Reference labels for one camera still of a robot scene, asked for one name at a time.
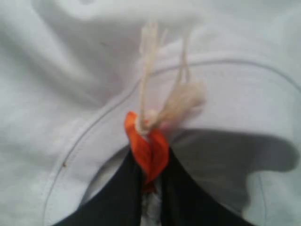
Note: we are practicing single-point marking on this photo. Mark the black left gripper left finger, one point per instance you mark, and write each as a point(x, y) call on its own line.
point(117, 204)

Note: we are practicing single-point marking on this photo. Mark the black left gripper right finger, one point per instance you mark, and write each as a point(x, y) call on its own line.
point(184, 203)

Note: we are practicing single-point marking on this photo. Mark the orange neck tag with string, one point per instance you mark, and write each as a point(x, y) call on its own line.
point(149, 146)

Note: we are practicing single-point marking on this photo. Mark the white t-shirt red Chinese lettering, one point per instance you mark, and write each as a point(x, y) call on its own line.
point(70, 72)

